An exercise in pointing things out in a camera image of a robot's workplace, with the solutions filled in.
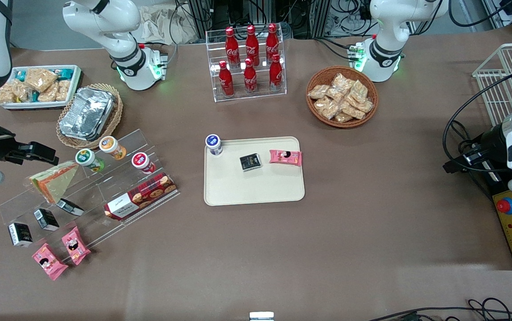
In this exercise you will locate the oval wicker basket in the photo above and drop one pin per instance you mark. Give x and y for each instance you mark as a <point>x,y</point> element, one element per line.
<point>115,120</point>

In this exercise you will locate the green lid cup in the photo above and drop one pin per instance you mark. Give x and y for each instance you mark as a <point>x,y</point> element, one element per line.
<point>88,159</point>

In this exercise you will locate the red cola bottle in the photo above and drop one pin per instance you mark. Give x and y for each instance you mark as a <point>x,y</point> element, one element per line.
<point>276,75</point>
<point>226,82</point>
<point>232,44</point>
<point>272,41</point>
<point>250,79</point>
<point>252,42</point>

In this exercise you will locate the clear bag rice cracker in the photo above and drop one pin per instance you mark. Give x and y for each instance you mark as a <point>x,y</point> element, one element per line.
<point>358,90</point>
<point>318,92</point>
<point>47,94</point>
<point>342,83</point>
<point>352,111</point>
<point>63,90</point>
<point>363,106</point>
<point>326,108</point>
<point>41,78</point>
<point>5,95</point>

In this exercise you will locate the red lid cup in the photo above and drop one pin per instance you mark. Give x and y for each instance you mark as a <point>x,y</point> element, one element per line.
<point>142,161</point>

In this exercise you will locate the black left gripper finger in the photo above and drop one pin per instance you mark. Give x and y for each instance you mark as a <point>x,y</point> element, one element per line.
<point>459,166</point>
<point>472,154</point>

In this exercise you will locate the silver foil container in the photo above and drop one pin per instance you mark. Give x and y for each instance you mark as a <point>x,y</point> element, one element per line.
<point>86,113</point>

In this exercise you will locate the clear acrylic stepped shelf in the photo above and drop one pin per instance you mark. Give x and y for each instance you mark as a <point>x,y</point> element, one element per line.
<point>100,191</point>

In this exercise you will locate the triangle sandwich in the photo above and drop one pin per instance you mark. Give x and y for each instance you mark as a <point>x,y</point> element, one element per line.
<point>55,180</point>

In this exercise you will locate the crumpled beige paper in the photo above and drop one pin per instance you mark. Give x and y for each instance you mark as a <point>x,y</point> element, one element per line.
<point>167,24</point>

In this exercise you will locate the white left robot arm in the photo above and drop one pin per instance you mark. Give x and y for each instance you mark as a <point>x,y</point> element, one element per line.
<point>390,26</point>

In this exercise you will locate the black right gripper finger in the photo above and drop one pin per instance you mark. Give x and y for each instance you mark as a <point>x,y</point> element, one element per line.
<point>28,159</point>
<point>37,149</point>

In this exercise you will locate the red plaid cookie box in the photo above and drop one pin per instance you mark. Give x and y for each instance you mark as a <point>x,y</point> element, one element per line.
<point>142,196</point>

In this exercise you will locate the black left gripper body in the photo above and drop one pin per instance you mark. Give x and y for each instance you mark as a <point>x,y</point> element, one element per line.
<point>489,141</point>

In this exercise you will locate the round brown wicker basket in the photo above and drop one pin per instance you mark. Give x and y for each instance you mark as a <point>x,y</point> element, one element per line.
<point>316,76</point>

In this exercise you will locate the orange lid cup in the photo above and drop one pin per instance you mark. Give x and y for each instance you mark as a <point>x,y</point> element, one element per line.
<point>111,146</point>

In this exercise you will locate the blue lid yogurt cup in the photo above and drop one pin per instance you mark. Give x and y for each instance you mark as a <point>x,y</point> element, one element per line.
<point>213,143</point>

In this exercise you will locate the clear acrylic bottle rack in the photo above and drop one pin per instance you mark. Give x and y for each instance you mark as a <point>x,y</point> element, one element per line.
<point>247,96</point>

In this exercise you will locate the beige plastic tray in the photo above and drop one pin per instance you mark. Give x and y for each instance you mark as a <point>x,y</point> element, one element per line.
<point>256,187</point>

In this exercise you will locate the pink snack packet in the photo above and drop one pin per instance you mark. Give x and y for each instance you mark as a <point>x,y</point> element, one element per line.
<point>285,157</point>
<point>49,262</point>
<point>76,246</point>

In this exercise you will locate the teal snack packet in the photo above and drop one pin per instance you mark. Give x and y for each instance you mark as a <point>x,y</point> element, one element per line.
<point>19,75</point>
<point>65,72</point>

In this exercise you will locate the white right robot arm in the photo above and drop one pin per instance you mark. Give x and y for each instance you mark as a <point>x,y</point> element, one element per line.
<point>117,40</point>

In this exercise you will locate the small silver bracket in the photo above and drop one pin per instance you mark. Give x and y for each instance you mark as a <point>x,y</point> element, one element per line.
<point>261,316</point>

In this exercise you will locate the white rectangular snack bin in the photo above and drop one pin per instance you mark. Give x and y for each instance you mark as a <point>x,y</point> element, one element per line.
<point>75,84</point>

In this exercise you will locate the small black box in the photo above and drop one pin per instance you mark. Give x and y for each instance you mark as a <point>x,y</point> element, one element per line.
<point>71,207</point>
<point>19,234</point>
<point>46,219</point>
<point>250,162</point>

